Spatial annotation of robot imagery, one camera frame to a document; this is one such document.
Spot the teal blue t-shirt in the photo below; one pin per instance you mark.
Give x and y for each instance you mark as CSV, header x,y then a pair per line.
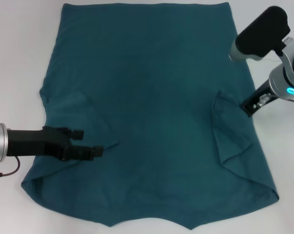
x,y
149,109

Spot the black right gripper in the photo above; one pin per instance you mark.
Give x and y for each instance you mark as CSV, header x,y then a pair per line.
x,y
261,96

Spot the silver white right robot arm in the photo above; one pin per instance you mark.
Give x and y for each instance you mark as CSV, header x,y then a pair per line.
x,y
284,78

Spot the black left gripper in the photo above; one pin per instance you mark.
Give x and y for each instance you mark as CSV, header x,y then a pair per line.
x,y
37,142

